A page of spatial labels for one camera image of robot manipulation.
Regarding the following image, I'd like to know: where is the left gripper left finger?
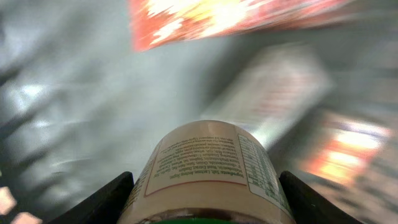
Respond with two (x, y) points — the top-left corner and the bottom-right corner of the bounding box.
(49, 172), (134, 224)

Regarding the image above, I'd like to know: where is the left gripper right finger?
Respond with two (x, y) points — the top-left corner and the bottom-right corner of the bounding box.
(279, 171), (363, 224)

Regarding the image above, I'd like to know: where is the orange snack packet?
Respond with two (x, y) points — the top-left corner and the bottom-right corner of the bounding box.
(300, 112), (394, 186)

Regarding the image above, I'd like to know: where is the green-lid seasoning jar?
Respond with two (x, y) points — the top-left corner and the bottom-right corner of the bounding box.
(119, 120), (294, 223)

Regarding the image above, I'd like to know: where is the white green-label small box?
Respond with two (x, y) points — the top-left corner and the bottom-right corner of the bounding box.
(202, 44), (333, 149)

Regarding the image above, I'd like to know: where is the red Top snack bar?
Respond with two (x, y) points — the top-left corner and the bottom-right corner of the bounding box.
(129, 0), (350, 51)

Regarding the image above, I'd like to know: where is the grey plastic mesh basket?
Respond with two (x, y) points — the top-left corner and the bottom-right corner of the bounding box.
(1, 1), (397, 223)

